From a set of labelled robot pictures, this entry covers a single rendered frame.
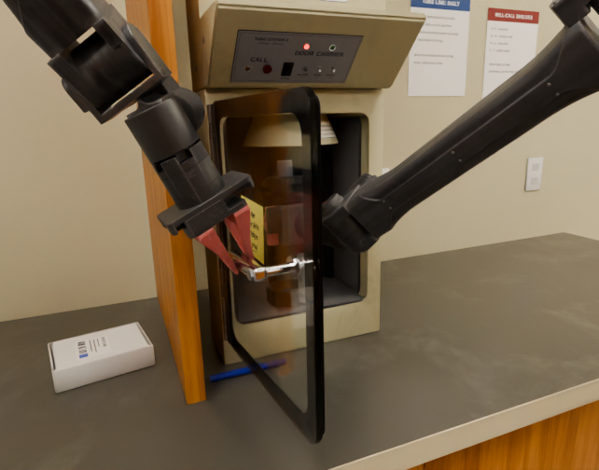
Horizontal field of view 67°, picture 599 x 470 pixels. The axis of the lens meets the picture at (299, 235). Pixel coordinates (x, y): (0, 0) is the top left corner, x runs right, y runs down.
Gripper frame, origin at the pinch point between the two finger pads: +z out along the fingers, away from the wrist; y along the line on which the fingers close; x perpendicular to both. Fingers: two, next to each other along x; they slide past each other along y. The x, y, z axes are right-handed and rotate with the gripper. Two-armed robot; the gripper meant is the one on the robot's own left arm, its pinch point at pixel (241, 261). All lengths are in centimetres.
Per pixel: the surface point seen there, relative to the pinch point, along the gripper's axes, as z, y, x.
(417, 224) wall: 49, -65, -59
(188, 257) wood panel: 0.9, 3.9, -14.0
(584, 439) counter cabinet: 62, -35, 9
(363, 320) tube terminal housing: 34.2, -18.6, -20.1
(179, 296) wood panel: 5.2, 7.8, -14.2
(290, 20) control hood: -20.6, -24.3, -10.8
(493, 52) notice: 14, -110, -56
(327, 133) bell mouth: -1.2, -29.2, -23.3
